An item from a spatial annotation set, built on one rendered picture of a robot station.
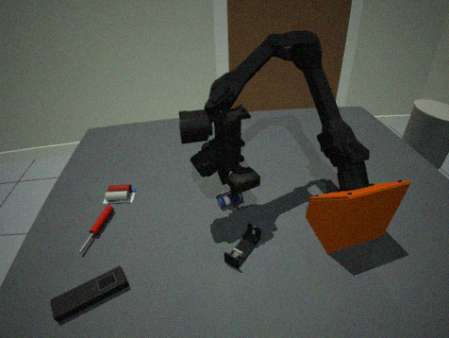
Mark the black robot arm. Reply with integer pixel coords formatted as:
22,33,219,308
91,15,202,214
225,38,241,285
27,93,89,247
179,30,373,192

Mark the red-handled screwdriver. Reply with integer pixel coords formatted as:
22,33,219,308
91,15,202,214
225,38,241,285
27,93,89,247
79,206,114,253

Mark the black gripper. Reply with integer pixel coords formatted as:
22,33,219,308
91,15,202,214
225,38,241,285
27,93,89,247
211,138,260,197

